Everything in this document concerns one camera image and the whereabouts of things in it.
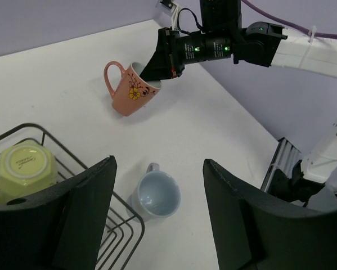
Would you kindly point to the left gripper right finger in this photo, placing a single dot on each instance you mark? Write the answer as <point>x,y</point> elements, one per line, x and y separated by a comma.
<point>254,230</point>

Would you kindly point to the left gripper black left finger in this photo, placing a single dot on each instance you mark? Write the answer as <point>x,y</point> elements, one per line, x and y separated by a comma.
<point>59,227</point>

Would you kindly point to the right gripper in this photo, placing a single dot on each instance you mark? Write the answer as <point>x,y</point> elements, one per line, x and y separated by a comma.
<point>165,62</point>

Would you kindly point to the pink patterned mug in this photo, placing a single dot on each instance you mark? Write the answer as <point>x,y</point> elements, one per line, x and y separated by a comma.
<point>132,92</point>

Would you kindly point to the pale yellow mug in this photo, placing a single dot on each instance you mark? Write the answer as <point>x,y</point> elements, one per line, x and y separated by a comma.
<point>26,168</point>

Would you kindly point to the light blue mug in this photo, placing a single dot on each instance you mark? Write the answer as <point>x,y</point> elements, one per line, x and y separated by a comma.
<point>156,196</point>

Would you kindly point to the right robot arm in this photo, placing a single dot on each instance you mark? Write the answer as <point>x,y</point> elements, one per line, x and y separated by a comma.
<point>275,42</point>

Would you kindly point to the wire dish rack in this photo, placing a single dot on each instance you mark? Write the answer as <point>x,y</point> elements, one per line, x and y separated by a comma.
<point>124,228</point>

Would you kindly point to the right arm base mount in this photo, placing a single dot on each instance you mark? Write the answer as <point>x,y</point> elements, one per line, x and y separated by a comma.
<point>294,188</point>

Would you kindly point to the aluminium mounting rail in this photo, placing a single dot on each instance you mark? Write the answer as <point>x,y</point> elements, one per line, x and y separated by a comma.
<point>285,157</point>

